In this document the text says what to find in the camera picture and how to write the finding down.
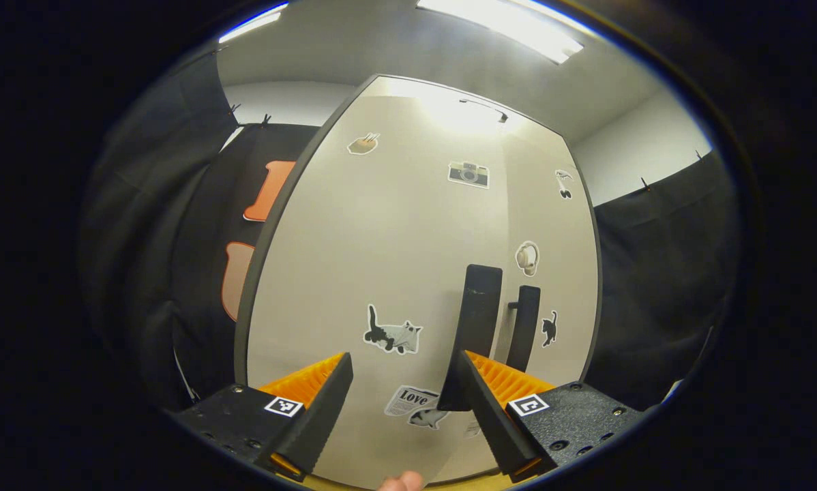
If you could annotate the white cabinet door headphone sticker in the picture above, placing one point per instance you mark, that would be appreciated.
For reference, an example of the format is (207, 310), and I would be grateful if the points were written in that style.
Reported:
(558, 225)

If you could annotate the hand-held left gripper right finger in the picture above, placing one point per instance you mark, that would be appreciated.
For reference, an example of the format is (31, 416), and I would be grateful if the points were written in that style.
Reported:
(490, 423)

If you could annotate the narrow ceiling light strip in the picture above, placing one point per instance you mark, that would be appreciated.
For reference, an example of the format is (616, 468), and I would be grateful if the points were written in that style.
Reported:
(255, 22)

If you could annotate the white cabinet door cat sticker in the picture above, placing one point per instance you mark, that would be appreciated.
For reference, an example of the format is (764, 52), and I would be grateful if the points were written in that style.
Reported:
(381, 239)

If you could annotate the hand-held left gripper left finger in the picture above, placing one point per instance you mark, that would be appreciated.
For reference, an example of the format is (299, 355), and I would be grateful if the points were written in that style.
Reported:
(320, 423)

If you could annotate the wide ceiling light panel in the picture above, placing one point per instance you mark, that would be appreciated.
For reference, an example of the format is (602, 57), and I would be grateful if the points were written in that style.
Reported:
(511, 27)

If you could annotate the white board edge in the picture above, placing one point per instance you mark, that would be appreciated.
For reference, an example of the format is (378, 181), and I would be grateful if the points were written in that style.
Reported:
(673, 390)

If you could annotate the white and grey cabinet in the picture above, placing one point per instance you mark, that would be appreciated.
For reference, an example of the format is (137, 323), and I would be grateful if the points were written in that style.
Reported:
(242, 327)

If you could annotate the white cabinet flap door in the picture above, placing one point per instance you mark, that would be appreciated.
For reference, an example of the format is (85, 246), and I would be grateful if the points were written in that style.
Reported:
(415, 102)

